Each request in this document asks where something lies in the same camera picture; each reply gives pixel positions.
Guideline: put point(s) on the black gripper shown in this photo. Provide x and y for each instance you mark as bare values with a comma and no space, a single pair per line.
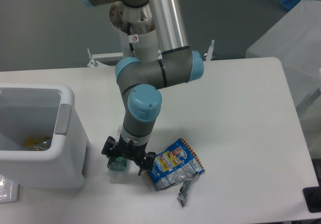
112,151

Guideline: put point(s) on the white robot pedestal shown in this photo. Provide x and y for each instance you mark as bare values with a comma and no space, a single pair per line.
137,31

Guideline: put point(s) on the clear plastic bottle green label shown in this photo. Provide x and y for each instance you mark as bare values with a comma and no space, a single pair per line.
118,171

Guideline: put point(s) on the black device at table edge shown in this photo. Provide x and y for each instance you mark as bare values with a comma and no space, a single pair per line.
312,198

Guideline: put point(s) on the white trash can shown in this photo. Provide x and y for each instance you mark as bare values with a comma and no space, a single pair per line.
38,111

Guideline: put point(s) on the yellow trash inside bin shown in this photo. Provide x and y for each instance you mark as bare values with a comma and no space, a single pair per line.
32,144

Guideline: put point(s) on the translucent white box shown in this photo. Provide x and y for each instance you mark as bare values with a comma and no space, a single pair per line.
295,41

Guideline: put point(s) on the clear plastic item under bin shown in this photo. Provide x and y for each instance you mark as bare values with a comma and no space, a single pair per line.
9,190

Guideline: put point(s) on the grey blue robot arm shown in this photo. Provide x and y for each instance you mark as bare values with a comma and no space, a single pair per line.
140,83

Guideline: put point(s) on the blue foil snack wrapper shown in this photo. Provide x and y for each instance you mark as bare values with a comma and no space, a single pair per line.
177,164

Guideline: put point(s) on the white pedestal base frame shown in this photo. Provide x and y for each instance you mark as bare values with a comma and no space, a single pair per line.
111,59

